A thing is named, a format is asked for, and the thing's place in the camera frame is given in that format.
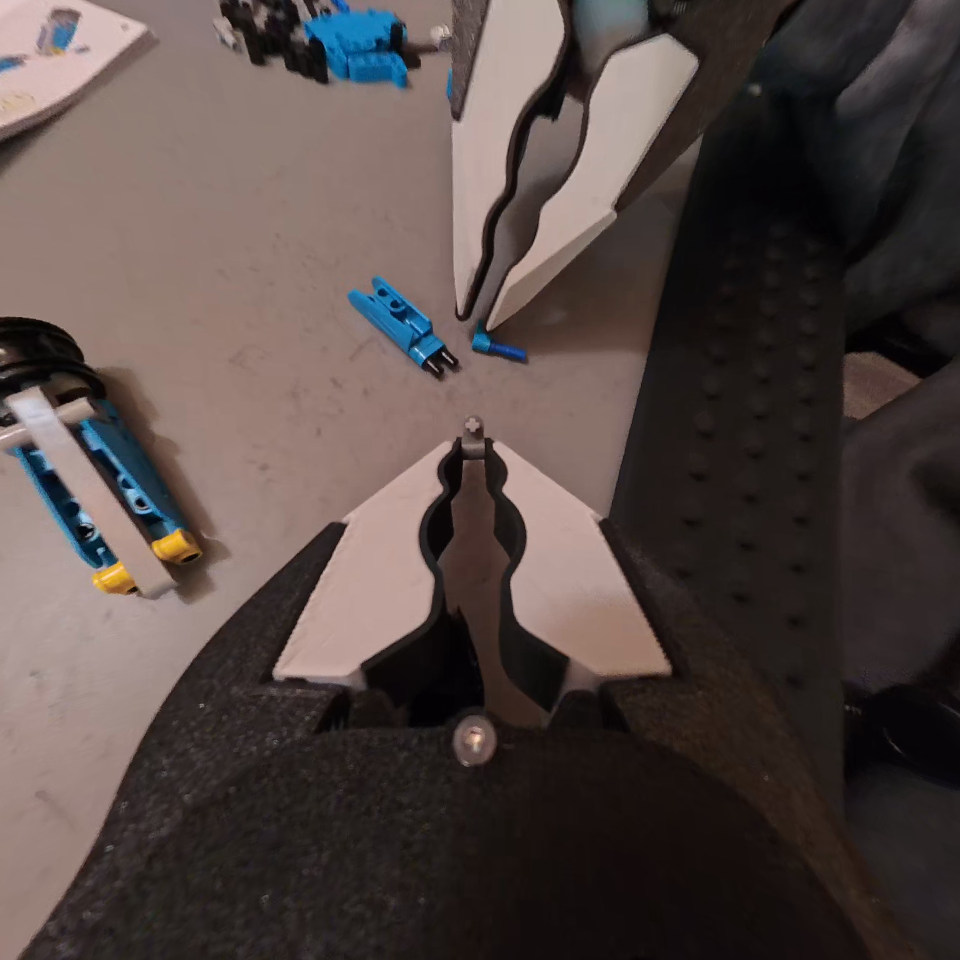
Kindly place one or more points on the small blue beam brick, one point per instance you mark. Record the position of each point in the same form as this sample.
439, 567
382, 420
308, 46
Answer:
482, 339

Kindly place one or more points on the wheel and beam assembly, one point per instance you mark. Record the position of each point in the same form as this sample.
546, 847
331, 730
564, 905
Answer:
75, 472

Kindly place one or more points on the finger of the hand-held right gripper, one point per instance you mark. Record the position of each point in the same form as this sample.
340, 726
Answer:
495, 112
630, 127

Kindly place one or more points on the black studded mat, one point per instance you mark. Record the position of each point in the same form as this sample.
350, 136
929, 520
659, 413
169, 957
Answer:
735, 412

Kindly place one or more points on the grey desk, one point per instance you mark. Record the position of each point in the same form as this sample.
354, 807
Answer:
262, 225

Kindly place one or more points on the black round knob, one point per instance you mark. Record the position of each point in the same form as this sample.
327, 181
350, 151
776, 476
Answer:
907, 731

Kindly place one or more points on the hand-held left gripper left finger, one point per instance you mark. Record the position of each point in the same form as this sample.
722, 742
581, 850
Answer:
360, 600

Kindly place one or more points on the person's right forearm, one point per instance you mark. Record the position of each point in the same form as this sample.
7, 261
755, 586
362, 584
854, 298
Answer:
885, 150

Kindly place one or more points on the dark grey connector brick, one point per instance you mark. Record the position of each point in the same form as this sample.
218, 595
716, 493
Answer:
473, 442

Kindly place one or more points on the pile of toy bricks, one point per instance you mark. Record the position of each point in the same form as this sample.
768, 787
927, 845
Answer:
352, 45

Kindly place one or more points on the blue panel brick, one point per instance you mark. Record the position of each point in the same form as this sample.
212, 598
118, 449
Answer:
397, 322

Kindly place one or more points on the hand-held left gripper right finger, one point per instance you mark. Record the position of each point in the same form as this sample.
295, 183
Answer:
585, 600

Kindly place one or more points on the person's dark clothing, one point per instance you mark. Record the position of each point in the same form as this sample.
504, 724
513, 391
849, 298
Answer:
907, 525

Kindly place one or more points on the instruction manual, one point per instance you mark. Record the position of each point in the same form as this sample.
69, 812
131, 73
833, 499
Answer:
52, 52

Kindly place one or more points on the blue pin brick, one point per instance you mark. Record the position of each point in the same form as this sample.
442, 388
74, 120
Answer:
510, 352

